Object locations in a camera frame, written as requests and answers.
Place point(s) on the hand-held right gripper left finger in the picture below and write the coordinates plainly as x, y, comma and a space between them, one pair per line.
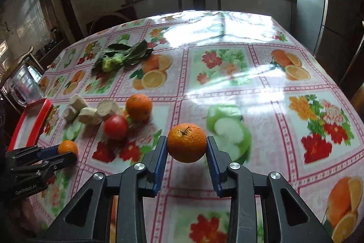
159, 163

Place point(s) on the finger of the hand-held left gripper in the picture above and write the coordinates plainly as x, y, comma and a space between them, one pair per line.
48, 152
61, 162

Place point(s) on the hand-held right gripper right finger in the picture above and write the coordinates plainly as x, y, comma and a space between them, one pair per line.
213, 166

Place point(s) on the small mandarin orange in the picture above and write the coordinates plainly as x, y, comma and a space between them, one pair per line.
68, 147

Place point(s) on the orange with stem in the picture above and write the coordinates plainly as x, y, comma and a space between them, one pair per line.
186, 143

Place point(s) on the red rimmed white tray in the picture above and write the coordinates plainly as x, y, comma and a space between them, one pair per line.
28, 123

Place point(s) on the small beige food chunk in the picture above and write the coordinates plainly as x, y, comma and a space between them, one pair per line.
70, 114

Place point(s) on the red tomato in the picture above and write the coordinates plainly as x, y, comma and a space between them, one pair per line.
115, 127

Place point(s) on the medium beige food chunk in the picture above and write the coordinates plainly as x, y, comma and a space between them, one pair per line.
77, 102

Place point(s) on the clear glass pitcher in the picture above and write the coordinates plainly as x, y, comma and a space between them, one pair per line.
25, 86

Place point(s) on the floral fruit print tablecloth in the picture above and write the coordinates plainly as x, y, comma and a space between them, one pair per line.
256, 89

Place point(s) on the brown curved wooden chair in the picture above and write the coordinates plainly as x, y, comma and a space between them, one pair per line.
27, 53

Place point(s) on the green leafy vegetable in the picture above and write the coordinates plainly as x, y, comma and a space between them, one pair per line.
122, 56

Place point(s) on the round back dark chair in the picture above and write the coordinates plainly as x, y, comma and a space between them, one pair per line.
108, 19

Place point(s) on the grey refrigerator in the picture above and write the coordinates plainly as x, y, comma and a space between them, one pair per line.
312, 4

